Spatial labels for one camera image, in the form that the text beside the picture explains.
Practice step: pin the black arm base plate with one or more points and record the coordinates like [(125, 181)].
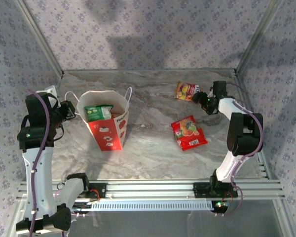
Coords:
[(99, 191), (201, 190)]

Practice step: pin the black controller board with LED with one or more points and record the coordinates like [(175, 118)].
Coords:
[(219, 207)]

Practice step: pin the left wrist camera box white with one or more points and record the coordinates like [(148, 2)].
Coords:
[(50, 90)]

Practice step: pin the yellow red Fox's candy packet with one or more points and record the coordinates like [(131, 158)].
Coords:
[(186, 90)]

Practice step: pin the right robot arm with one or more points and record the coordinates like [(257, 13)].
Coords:
[(244, 133)]

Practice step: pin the white red paper bag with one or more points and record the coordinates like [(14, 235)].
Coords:
[(106, 138)]

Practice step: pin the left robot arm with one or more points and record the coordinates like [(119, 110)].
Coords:
[(37, 172)]

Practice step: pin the aluminium frame post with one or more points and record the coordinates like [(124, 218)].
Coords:
[(257, 37), (42, 39)]

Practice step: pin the wide aluminium mounting rail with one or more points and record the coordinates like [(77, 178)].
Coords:
[(150, 188)]

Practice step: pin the green snack packet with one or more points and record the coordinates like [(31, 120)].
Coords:
[(96, 112)]

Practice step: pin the large red fruit candy packet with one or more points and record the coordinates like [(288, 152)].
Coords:
[(187, 133)]

